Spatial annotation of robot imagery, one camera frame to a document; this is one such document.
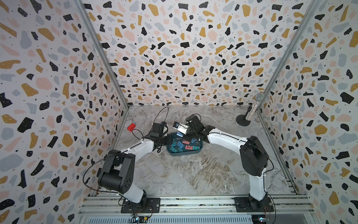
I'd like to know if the teal plastic storage box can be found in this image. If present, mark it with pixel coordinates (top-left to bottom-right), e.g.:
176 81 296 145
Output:
167 133 203 156

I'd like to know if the red small block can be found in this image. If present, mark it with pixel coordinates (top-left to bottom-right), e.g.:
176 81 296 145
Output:
127 123 136 132

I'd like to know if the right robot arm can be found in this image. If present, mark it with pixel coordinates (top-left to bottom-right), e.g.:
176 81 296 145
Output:
186 126 269 202

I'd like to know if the glitter microphone on black stand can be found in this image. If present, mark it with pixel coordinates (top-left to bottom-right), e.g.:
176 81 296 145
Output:
236 92 264 127

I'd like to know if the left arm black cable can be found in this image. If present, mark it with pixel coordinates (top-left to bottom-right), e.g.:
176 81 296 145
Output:
82 106 170 194

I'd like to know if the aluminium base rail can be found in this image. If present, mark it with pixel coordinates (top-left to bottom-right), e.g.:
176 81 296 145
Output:
78 195 319 224

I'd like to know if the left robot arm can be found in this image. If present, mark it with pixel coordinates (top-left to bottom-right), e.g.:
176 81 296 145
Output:
98 135 171 204

